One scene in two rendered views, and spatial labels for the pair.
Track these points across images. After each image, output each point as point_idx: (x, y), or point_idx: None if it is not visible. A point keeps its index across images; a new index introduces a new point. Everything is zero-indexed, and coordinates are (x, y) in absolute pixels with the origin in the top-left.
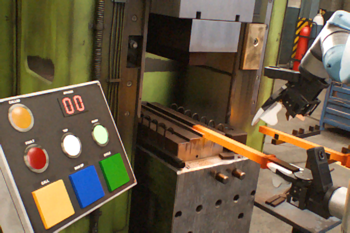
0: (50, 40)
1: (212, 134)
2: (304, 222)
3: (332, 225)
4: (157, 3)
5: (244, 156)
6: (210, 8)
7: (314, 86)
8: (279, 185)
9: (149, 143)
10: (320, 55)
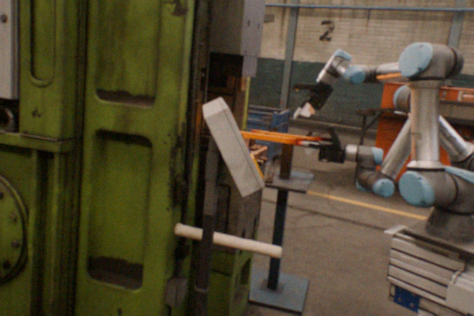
0: (125, 75)
1: (250, 133)
2: (295, 187)
3: (308, 185)
4: (216, 45)
5: (261, 148)
6: (249, 48)
7: (328, 91)
8: (310, 153)
9: (208, 147)
10: (333, 73)
